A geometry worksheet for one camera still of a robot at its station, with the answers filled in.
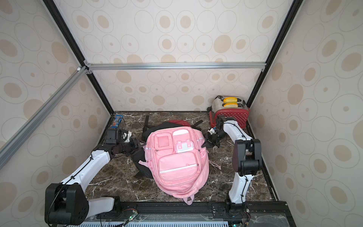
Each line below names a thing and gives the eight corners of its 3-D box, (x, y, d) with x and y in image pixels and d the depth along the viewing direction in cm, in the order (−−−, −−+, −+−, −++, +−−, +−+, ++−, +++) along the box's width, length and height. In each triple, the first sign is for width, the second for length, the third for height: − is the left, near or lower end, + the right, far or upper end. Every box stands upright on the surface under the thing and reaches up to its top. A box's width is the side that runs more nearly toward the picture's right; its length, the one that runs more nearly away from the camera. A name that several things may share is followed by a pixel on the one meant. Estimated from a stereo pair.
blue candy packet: (111, 127, 112) (110, 126, 111) (116, 116, 120) (115, 115, 118) (118, 127, 112) (117, 126, 111) (123, 116, 120) (122, 115, 118)
